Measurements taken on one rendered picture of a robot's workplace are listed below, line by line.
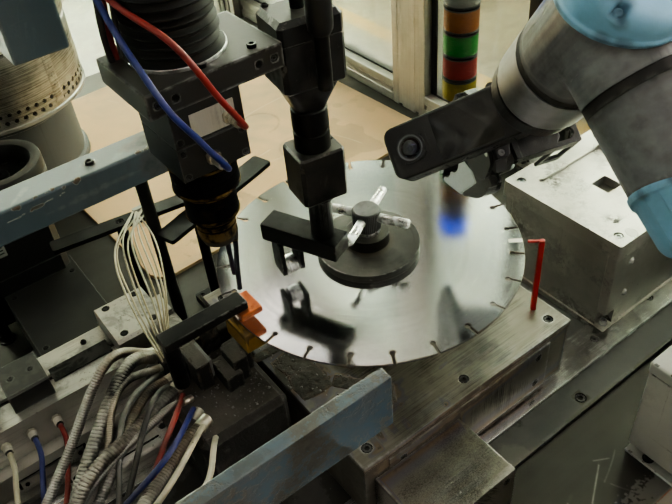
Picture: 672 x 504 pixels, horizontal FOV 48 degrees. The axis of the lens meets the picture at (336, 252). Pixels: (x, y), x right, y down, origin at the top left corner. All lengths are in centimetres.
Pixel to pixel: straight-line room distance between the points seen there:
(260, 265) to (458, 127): 30
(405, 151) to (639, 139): 21
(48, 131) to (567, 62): 99
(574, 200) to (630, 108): 50
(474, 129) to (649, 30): 19
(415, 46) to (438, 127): 75
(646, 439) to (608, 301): 18
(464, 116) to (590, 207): 39
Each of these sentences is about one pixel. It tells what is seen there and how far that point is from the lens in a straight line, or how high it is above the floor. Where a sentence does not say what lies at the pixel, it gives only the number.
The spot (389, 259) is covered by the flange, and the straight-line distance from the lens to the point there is 79.
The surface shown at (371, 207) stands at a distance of 79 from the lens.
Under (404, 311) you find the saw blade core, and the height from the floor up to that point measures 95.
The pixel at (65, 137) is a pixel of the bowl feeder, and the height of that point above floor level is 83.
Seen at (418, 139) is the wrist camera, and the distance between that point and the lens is 63.
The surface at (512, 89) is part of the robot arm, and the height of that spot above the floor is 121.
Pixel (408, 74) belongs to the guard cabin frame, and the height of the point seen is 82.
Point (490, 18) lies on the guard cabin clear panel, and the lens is 124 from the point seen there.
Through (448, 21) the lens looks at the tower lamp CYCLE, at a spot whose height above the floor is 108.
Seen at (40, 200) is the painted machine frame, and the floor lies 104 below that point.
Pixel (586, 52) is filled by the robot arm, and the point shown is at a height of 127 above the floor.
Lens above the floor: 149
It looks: 41 degrees down
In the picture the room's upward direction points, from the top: 6 degrees counter-clockwise
